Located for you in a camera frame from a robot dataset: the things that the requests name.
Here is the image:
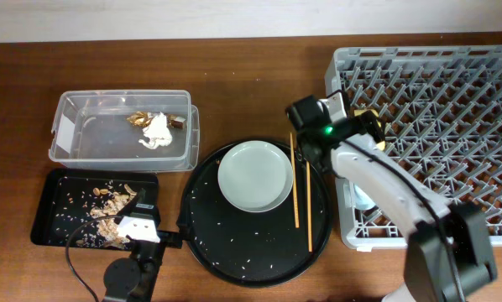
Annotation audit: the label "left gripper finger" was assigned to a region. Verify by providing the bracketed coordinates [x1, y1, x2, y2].
[118, 189, 146, 216]
[176, 211, 192, 241]

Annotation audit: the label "yellow bowl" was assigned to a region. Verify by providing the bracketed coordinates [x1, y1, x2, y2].
[353, 108, 387, 152]

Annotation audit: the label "food scraps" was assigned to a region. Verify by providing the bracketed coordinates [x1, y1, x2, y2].
[53, 183, 139, 249]

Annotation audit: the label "white tissue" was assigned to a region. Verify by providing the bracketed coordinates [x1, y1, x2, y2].
[139, 112, 173, 150]

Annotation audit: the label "wooden chopstick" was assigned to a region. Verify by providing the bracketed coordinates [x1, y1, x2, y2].
[306, 161, 313, 253]
[290, 133, 300, 229]

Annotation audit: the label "blue cup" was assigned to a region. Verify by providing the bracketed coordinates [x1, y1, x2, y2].
[353, 185, 376, 211]

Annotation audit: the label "grey plate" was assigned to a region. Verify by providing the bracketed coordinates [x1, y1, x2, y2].
[217, 140, 294, 213]

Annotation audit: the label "gold foil wrapper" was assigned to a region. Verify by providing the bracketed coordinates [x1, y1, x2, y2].
[126, 112, 186, 129]

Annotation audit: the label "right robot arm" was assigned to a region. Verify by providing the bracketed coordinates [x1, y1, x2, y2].
[285, 91, 498, 302]

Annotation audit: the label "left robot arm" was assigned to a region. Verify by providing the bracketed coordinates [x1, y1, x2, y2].
[103, 190, 184, 301]

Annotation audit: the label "grey dishwasher rack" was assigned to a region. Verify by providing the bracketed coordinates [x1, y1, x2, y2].
[324, 45, 502, 247]

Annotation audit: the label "black rectangular tray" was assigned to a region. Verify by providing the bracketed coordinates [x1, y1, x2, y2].
[30, 168, 159, 247]

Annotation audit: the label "clear plastic bin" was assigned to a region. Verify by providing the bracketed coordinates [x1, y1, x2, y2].
[49, 90, 200, 173]

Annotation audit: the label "round black serving tray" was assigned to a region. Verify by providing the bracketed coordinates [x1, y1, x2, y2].
[180, 142, 332, 288]

